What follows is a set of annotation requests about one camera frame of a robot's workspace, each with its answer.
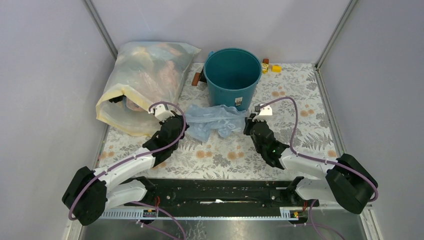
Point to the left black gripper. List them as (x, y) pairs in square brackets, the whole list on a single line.
[(179, 116)]

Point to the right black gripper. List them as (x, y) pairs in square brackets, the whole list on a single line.
[(250, 122)]

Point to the light blue plastic trash bag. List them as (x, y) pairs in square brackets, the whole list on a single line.
[(221, 118)]

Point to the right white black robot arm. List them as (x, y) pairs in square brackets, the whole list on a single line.
[(342, 180)]

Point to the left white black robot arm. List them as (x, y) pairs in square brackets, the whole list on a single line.
[(92, 191)]

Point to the teal plastic trash bin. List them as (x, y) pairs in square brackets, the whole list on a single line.
[(232, 75)]

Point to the floral patterned table mat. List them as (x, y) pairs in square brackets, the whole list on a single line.
[(299, 107)]

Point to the brown wooden block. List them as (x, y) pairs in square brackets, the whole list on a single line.
[(198, 77)]

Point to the large translucent stuffed bag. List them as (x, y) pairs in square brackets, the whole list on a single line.
[(144, 73)]

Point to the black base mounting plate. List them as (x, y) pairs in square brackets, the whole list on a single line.
[(223, 198)]

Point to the yellow toy block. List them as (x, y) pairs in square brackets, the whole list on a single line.
[(276, 68)]

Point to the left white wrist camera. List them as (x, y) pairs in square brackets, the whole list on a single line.
[(160, 111)]

